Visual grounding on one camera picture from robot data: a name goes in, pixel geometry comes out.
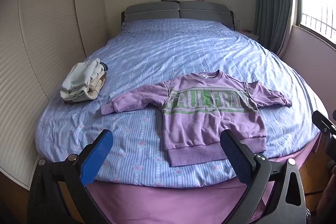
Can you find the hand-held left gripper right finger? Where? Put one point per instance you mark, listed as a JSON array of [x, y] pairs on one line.
[[236, 158]]

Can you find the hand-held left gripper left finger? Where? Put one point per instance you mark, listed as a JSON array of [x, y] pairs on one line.
[[95, 158]]

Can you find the purple sweater with green print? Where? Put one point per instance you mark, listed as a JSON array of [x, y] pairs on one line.
[[207, 121]]

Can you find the brown patterned folded garment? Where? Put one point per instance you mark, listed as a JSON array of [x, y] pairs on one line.
[[104, 79]]

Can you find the white folded garment navy cuff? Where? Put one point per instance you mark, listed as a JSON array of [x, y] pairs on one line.
[[80, 74]]

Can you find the window with grille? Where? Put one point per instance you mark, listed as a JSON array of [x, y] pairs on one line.
[[317, 11]]

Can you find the white nightstand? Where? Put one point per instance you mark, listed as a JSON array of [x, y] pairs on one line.
[[250, 35]]

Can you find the bed with blue floral sheet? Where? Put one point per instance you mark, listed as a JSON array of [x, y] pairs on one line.
[[170, 50]]

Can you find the cream slatted wardrobe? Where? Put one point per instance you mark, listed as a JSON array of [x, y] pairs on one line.
[[44, 37]]

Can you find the grey padded headboard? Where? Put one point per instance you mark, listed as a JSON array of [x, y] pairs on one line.
[[178, 11]]

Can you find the flat dark object on headboard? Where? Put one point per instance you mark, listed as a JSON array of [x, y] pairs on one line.
[[170, 0]]

